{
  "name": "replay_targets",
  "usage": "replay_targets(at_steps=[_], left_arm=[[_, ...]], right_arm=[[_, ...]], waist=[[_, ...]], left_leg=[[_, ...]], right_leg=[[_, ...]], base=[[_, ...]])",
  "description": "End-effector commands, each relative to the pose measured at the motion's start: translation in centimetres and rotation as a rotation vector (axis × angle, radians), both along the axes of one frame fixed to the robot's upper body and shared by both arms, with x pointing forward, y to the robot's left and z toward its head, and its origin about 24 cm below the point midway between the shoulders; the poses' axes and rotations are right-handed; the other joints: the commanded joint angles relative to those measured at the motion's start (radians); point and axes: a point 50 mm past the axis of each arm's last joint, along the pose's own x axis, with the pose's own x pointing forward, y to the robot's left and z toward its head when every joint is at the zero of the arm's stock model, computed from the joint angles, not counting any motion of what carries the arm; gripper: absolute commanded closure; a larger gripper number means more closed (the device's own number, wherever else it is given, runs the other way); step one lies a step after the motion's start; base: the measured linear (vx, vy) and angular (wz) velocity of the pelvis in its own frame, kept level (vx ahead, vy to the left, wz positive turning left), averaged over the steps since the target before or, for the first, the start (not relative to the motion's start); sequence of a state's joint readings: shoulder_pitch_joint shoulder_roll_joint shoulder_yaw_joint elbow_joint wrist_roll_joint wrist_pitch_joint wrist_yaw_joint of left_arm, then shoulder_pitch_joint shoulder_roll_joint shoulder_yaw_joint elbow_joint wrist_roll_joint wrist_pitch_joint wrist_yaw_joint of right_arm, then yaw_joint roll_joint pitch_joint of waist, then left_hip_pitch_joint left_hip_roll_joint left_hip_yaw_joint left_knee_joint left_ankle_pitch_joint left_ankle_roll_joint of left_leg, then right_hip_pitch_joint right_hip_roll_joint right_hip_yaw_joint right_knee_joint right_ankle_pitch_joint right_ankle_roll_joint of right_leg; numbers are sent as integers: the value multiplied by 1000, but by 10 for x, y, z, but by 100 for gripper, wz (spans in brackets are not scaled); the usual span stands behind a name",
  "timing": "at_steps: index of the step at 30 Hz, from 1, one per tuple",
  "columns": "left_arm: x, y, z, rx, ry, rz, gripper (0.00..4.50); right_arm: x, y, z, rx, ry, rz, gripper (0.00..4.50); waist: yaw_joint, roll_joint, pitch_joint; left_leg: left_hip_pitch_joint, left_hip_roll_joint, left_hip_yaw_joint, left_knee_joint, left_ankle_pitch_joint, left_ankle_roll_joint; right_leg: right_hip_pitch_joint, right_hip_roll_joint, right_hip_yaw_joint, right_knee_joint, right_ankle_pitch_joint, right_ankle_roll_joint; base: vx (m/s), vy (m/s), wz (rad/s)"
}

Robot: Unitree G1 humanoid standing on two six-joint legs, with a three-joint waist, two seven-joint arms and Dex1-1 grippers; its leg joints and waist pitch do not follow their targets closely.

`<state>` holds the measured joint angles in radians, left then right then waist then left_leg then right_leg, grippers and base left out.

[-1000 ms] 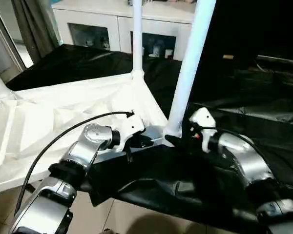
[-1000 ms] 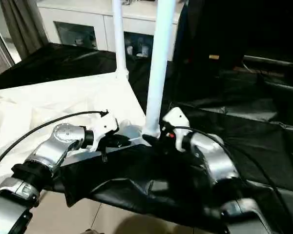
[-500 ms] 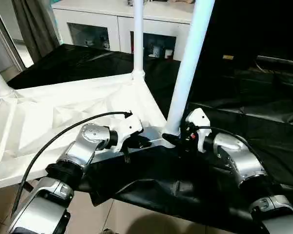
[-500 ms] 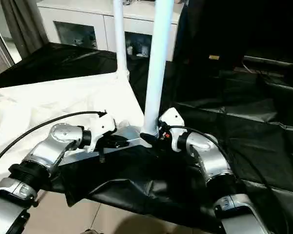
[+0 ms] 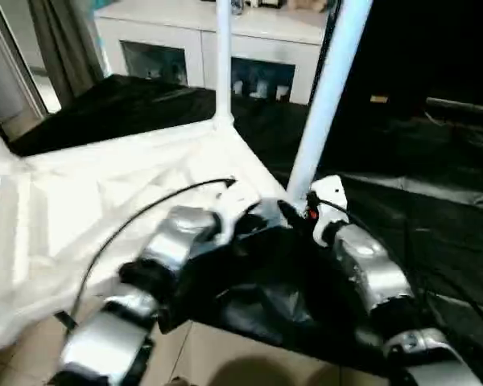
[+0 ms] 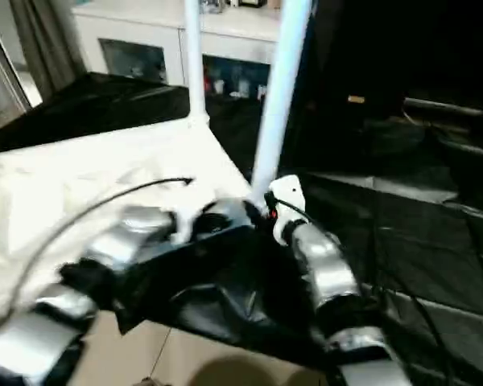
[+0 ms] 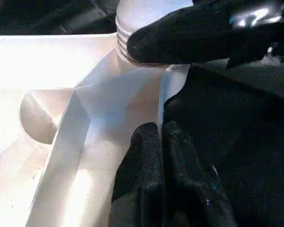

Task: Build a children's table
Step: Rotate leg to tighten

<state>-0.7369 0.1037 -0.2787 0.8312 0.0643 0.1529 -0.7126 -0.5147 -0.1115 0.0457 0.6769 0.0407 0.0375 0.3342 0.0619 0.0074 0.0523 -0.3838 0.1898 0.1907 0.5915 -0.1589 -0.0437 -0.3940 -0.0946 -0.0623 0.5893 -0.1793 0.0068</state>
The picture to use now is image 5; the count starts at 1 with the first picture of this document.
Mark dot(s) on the white glass-door cabinet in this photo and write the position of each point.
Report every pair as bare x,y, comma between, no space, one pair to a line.
165,28

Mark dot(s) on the black table mat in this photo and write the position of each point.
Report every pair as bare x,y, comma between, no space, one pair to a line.
406,241

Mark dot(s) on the grey curtain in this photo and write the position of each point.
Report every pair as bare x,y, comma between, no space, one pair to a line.
64,48

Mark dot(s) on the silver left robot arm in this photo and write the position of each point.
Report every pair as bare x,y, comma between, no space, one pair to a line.
165,245

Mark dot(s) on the dark grey crumpled bundle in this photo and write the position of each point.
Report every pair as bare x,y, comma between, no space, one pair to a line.
237,6

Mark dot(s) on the small beige label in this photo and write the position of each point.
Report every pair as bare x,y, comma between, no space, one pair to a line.
379,99

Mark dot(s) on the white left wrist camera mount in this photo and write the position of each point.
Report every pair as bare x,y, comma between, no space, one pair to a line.
233,201

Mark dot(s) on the white plastic table top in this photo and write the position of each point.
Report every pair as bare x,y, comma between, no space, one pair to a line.
84,193

